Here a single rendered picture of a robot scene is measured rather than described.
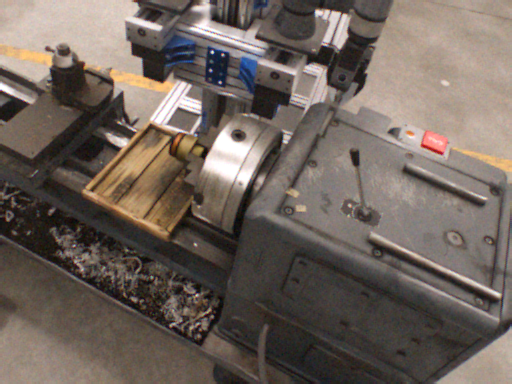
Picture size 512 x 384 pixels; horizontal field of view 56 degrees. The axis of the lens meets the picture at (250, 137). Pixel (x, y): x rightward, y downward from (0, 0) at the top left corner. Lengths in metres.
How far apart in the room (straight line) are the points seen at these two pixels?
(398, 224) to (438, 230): 0.09
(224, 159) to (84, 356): 1.30
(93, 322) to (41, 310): 0.23
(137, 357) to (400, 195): 1.42
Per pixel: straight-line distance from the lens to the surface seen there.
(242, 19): 1.85
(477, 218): 1.24
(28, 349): 2.31
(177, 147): 1.35
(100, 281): 1.74
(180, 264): 1.58
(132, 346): 2.25
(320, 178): 1.14
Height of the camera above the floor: 2.12
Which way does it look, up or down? 47 degrees down
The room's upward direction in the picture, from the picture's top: 11 degrees clockwise
